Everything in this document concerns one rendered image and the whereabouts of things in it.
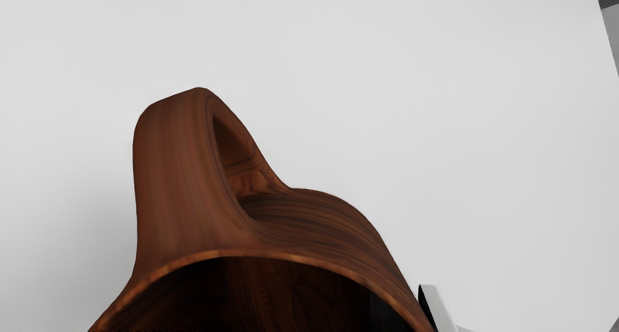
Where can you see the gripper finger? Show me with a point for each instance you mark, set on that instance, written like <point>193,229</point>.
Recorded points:
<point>437,312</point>

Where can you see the brown wooden mug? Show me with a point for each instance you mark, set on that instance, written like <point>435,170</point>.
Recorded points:
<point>203,216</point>

